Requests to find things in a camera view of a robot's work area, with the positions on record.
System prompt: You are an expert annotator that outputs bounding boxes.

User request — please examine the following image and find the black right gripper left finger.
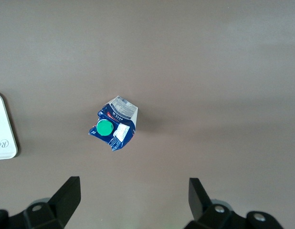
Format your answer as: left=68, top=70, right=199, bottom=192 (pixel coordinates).
left=0, top=176, right=81, bottom=229

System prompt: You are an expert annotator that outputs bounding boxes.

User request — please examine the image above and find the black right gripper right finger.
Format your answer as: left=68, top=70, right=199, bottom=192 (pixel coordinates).
left=185, top=177, right=284, bottom=229

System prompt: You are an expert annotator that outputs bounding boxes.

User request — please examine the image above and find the blue milk carton green cap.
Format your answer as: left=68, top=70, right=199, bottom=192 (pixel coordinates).
left=88, top=95, right=139, bottom=152

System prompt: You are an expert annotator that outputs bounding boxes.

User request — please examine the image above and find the white tray with rabbit print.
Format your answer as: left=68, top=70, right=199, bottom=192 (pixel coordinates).
left=0, top=92, right=19, bottom=160

